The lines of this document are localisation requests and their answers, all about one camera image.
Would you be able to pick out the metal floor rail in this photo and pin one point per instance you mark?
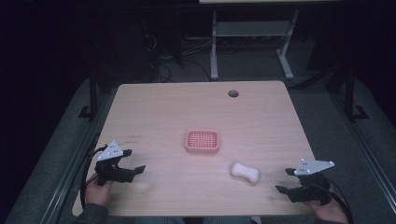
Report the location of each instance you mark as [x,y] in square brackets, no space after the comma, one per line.
[367,152]
[62,186]

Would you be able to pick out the black metal stand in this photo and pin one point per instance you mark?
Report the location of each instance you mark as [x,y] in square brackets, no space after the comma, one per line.
[92,93]
[349,93]

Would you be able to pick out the person's right hand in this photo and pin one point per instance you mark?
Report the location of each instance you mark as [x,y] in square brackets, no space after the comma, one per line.
[333,213]

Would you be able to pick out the white metal desk frame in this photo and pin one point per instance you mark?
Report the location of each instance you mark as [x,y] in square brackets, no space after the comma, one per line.
[252,28]

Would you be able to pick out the white soap bar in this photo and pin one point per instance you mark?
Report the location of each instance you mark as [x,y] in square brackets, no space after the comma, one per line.
[245,172]

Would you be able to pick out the pink soap dish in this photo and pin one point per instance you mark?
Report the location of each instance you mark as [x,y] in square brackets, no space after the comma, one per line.
[202,141]

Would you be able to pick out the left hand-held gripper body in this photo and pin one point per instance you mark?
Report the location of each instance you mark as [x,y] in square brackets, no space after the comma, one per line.
[109,151]

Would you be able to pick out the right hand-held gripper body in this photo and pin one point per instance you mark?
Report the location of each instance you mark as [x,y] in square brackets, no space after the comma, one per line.
[311,167]

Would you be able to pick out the person's left hand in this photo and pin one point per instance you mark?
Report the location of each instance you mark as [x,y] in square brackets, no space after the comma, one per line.
[96,194]

